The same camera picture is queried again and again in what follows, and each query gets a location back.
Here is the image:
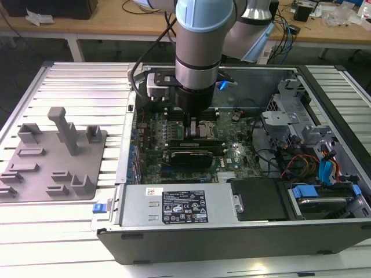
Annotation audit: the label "black RAM slot bank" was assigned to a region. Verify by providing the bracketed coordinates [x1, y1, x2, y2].
[163, 106, 220, 122]
[165, 140, 228, 155]

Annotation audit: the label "metal CPU socket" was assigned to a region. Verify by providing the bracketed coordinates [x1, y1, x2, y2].
[197, 120, 219, 140]

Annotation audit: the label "CPU with silver top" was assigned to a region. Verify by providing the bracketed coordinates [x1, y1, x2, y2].
[198, 125, 214, 138]

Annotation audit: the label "green motherboard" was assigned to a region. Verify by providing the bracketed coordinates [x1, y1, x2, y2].
[134, 107, 261, 185]

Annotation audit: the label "black graphics card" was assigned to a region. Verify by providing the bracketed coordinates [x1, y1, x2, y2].
[169, 149, 215, 171]

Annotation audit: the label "silver finned heatsink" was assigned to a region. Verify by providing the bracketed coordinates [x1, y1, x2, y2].
[217, 172, 238, 183]

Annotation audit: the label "silver metal drive cage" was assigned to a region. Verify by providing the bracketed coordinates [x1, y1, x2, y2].
[260, 77, 340, 152]

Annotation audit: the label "black drive bay plate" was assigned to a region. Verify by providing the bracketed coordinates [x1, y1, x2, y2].
[227, 178, 290, 222]

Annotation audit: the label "silver power supply with label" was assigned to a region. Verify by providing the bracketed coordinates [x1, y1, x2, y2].
[115, 184, 243, 227]

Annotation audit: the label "wooden desk white legs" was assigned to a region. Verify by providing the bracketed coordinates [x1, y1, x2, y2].
[0, 0, 371, 63]

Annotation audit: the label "hard disk in blue carrier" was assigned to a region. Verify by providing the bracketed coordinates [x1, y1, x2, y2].
[289, 184, 362, 221]

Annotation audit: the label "black open PC case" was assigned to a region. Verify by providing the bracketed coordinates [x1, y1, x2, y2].
[91, 64, 371, 266]

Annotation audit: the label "grey plastic parts rack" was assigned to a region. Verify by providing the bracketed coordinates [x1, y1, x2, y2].
[0, 107, 108, 203]

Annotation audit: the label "large black equipment box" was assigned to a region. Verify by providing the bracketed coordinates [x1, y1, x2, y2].
[5, 0, 99, 20]

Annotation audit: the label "clear plastic bags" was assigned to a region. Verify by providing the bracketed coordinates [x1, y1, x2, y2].
[321, 5, 371, 30]

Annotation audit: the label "crumpled white paper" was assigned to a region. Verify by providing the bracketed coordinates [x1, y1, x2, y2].
[25, 8, 55, 27]

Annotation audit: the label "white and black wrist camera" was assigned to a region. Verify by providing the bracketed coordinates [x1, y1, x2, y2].
[146, 72, 177, 101]

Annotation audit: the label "thick black camera cable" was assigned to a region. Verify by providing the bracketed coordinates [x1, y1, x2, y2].
[129, 11, 178, 100]

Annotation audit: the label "thin black internal cable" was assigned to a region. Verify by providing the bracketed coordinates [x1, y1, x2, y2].
[249, 120, 281, 176]

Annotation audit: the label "thin blue cable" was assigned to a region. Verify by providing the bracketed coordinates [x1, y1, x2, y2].
[284, 20, 294, 63]

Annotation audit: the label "red yellow wire bundle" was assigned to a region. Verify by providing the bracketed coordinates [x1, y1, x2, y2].
[281, 153, 320, 178]

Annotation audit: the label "light blue flat cable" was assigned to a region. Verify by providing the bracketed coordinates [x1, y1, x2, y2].
[318, 158, 340, 186]

